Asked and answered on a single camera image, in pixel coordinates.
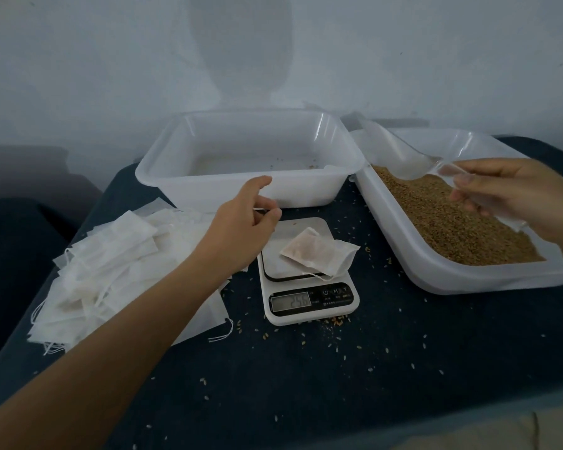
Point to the white digital kitchen scale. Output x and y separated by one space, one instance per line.
305 302

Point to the person's left forearm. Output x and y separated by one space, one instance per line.
94 379

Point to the white tray of grain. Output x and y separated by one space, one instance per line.
422 267

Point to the person's left hand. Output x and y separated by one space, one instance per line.
235 229

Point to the white mesh bag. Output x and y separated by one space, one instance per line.
319 253

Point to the dark blue tablecloth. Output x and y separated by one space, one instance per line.
14 276
385 379

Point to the pile of white bags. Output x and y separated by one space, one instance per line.
113 276

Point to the brown grain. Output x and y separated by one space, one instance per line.
460 225

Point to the person's right hand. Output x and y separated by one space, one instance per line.
525 197

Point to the white plastic tub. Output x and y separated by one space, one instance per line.
235 187

